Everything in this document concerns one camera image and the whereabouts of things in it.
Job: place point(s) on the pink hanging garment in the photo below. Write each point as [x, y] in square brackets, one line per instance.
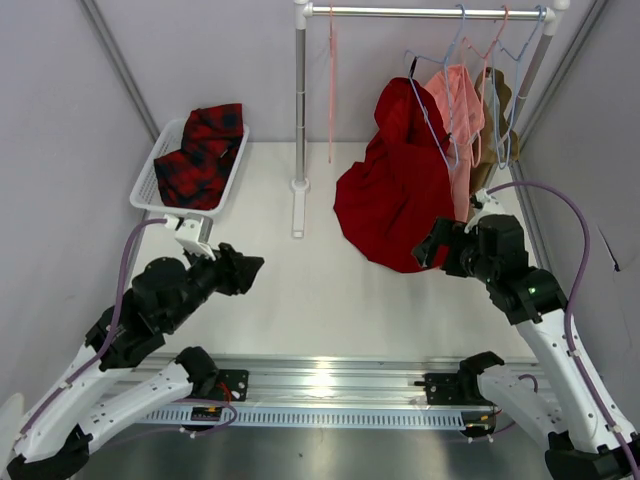
[463, 117]

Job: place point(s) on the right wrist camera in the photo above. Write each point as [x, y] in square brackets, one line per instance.
[484, 204]

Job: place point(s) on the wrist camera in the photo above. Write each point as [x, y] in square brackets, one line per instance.
[192, 233]
[484, 204]

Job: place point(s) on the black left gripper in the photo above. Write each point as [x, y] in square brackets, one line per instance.
[236, 270]

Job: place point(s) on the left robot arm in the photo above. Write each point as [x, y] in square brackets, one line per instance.
[76, 419]

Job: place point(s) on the slotted cable duct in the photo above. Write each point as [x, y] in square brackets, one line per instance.
[411, 419]

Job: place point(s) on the white plastic basket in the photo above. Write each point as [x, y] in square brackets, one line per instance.
[145, 194]

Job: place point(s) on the brown hanging garment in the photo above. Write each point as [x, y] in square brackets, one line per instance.
[496, 136]

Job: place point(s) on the silver clothes rack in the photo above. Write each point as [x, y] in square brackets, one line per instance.
[547, 20]

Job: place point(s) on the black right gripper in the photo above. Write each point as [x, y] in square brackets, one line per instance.
[447, 248]

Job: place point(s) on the red plaid skirt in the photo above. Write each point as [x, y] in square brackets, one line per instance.
[195, 175]

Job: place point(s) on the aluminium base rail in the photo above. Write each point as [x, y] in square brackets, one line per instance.
[335, 382]

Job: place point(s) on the pink wire hanger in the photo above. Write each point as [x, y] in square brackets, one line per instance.
[466, 45]
[332, 84]

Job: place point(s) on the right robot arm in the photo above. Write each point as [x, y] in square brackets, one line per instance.
[580, 440]

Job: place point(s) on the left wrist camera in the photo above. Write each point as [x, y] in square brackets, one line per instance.
[192, 233]

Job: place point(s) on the red hanging garment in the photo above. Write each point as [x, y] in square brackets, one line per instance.
[387, 203]

